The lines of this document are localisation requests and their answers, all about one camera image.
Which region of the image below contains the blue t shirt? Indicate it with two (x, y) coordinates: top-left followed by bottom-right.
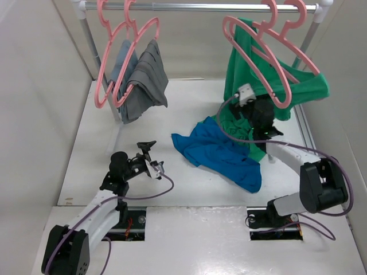
(171, 117), (262, 193)

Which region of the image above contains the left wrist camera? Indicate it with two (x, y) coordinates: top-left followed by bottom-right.
(145, 160), (164, 180)

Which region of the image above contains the pink hanger with gray cloth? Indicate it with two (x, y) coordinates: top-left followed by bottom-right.
(116, 17), (160, 107)

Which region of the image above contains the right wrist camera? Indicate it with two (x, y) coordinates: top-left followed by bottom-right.
(238, 84), (256, 106)

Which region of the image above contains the gray pleated cloth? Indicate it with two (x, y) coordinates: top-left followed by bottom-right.
(122, 39), (169, 124)

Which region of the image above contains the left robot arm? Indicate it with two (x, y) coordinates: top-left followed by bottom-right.
(41, 141), (164, 274)

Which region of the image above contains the purple cable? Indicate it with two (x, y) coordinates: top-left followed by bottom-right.
(215, 94), (355, 241)
(42, 163), (175, 275)

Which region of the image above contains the metal clothes rack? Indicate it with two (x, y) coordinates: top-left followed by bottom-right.
(72, 1), (333, 115)

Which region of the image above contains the green t shirt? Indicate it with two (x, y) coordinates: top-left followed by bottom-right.
(217, 17), (330, 163)

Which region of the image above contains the light blue cloth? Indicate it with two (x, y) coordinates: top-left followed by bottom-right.
(110, 39), (138, 121)

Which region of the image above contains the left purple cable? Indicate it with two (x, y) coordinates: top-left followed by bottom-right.
(42, 163), (175, 275)

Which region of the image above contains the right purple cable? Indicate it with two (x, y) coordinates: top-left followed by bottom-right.
(215, 94), (355, 241)

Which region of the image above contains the pink hanger with green shirt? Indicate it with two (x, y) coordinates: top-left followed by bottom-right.
(252, 1), (320, 82)

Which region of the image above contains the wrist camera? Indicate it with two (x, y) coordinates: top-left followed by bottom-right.
(145, 160), (164, 180)
(238, 84), (256, 106)

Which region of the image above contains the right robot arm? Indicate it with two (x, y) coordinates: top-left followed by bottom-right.
(229, 100), (352, 233)

